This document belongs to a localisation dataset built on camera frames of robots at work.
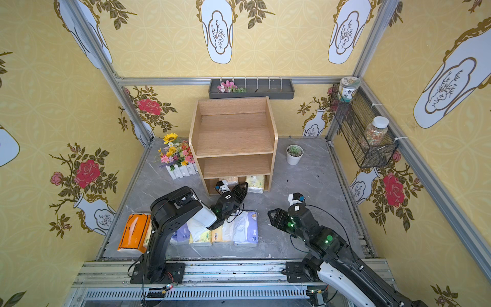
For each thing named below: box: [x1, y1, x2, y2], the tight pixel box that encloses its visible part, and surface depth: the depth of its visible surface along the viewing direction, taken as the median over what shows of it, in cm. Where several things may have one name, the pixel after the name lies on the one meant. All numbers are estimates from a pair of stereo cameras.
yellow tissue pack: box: [186, 218, 210, 244], surface depth 79 cm
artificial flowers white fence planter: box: [157, 133, 199, 180], surface depth 95 cm
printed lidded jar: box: [337, 76, 362, 103], surface depth 87 cm
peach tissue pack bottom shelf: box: [226, 176, 239, 186], surface depth 96 cm
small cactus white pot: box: [285, 144, 305, 166], surface depth 105 cm
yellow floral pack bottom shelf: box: [247, 175, 265, 194], surface depth 94 cm
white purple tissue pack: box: [232, 210, 259, 247], surface depth 81 cm
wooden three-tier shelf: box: [187, 96, 279, 196], surface depth 85 cm
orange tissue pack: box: [117, 213, 152, 254], surface depth 79 cm
